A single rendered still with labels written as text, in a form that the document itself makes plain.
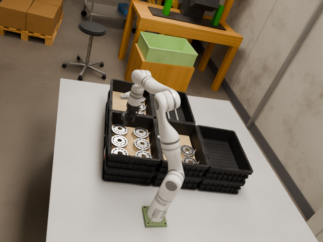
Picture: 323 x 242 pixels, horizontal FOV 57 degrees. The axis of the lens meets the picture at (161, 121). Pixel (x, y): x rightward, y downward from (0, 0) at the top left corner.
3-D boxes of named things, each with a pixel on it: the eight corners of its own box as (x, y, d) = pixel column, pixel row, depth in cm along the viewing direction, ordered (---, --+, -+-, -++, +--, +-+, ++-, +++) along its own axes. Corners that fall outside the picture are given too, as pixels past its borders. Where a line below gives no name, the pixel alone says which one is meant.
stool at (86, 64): (84, 85, 371) (92, 40, 335) (56, 63, 392) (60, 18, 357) (117, 76, 411) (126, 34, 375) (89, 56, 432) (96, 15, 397)
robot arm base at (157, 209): (163, 222, 163) (175, 202, 154) (147, 221, 160) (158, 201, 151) (160, 208, 171) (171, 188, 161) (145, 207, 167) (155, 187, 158)
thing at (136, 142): (150, 151, 184) (150, 150, 184) (134, 149, 181) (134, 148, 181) (149, 140, 192) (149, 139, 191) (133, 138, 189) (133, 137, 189)
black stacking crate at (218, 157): (245, 185, 192) (253, 173, 186) (203, 180, 184) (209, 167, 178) (227, 142, 223) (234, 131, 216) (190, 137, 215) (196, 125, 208)
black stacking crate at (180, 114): (190, 137, 215) (195, 124, 208) (150, 130, 207) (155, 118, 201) (180, 104, 246) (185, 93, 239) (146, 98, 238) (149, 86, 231)
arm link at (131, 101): (130, 93, 175) (132, 84, 171) (143, 103, 171) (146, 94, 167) (118, 97, 168) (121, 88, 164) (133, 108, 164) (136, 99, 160)
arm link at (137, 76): (130, 67, 158) (140, 76, 147) (145, 68, 162) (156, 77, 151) (128, 80, 160) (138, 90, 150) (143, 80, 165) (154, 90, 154)
